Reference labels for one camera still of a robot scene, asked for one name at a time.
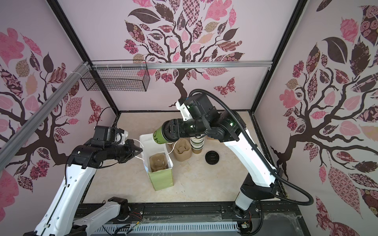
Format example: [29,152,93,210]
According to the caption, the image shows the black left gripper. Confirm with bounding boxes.
[105,139,143,163]

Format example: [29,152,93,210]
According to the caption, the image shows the stacked paper cups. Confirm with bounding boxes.
[190,136,205,154]

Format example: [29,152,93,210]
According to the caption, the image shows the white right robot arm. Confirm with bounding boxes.
[153,89,277,211]

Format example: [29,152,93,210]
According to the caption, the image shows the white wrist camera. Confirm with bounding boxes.
[114,128,129,145]
[175,98,193,122]

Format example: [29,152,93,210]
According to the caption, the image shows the aluminium rail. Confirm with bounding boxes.
[1,62,90,170]
[92,61,273,70]

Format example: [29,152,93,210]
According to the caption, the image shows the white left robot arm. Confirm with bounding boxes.
[26,126,143,236]

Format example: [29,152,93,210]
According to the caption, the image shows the black wire basket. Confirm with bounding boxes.
[81,59,150,92]

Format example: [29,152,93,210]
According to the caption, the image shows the aluminium rail left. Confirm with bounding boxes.
[1,62,90,170]

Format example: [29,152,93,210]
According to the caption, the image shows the aluminium rail back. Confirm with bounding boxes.
[92,61,273,70]

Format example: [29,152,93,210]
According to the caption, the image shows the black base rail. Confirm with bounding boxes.
[55,201,296,236]

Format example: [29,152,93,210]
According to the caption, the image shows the white paper takeout bag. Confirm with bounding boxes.
[135,134,174,191]

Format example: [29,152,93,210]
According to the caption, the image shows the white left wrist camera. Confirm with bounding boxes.
[114,128,129,145]

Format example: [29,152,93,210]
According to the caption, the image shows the white green paper cup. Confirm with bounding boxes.
[153,126,168,145]

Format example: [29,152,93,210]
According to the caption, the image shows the black cup lid stack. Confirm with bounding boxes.
[205,150,220,165]

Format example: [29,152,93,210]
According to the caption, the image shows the single cardboard cup carrier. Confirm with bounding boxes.
[149,152,169,173]

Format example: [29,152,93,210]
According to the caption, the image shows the black corrugated cable hose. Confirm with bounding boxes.
[187,89,314,207]

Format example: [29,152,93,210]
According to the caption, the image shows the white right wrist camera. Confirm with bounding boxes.
[175,98,193,122]

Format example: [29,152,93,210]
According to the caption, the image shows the white slotted cable duct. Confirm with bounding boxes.
[92,222,240,236]

